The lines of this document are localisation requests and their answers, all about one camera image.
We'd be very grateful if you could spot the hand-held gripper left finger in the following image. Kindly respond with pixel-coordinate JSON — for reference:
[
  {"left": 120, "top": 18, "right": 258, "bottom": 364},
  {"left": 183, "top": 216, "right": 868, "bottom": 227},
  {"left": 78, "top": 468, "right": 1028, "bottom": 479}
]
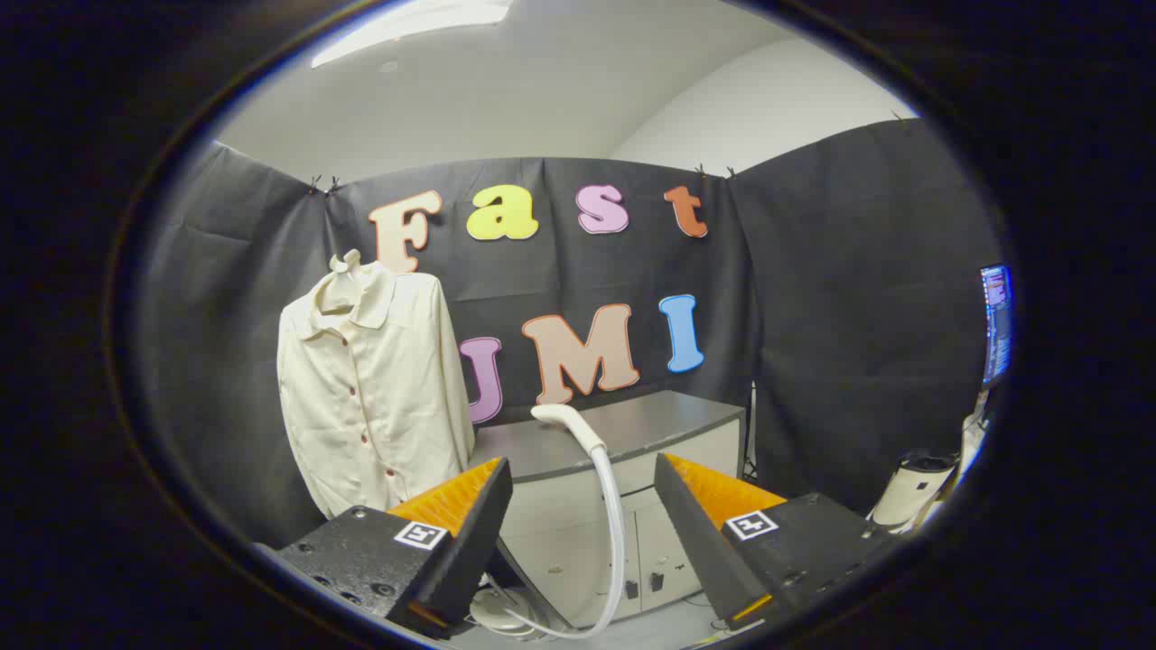
[{"left": 256, "top": 456, "right": 514, "bottom": 642}]

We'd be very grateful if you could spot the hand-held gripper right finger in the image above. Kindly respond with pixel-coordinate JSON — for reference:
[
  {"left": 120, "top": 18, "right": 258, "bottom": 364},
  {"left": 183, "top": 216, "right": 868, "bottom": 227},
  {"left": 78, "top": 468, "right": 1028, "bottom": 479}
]
[{"left": 654, "top": 452, "right": 904, "bottom": 633}]

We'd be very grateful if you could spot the white garment steamer head with hose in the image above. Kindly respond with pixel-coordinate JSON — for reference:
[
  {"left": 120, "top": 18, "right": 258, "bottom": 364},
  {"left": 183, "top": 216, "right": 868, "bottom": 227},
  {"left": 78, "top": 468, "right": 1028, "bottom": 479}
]
[{"left": 488, "top": 404, "right": 627, "bottom": 642}]

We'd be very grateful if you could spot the cream button-up shirt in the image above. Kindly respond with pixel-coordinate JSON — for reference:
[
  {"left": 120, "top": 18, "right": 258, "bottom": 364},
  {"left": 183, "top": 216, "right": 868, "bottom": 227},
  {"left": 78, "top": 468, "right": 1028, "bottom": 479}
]
[{"left": 276, "top": 266, "right": 477, "bottom": 520}]

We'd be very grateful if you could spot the cream clothes hanger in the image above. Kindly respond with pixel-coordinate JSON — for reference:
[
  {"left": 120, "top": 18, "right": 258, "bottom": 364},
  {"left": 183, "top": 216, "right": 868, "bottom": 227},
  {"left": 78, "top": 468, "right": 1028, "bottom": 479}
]
[{"left": 312, "top": 250, "right": 398, "bottom": 313}]

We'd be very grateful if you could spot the white cabinet with grey top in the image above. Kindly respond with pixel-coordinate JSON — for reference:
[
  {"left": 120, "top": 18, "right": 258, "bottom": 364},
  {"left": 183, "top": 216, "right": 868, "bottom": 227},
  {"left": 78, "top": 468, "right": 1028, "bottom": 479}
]
[{"left": 470, "top": 390, "right": 749, "bottom": 628}]

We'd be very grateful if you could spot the white floor appliance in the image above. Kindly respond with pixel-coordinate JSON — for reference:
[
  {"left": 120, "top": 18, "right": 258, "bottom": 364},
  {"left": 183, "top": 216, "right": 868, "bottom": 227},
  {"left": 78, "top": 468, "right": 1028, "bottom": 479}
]
[{"left": 872, "top": 451, "right": 958, "bottom": 532}]

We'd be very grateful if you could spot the computer monitor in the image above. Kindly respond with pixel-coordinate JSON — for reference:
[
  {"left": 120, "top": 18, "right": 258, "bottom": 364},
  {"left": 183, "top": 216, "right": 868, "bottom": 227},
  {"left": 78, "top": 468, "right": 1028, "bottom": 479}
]
[{"left": 980, "top": 263, "right": 1014, "bottom": 391}]

